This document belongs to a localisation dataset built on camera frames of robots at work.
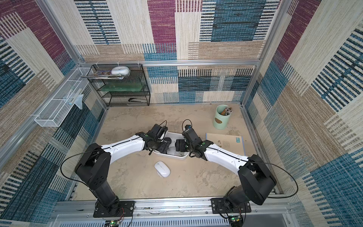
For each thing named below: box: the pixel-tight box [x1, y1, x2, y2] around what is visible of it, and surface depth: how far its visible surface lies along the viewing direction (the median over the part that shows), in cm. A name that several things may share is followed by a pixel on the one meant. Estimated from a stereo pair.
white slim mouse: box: [154, 160, 172, 178], surface depth 87 cm
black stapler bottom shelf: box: [128, 97, 147, 103], surface depth 114 cm
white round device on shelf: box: [111, 65, 130, 77], surface depth 91 cm
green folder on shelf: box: [97, 81, 143, 92], surface depth 99 cm
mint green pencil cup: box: [213, 104, 232, 131], surface depth 101 cm
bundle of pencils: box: [221, 105, 233, 116], surface depth 95 cm
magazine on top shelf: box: [80, 69, 131, 80], surface depth 87 cm
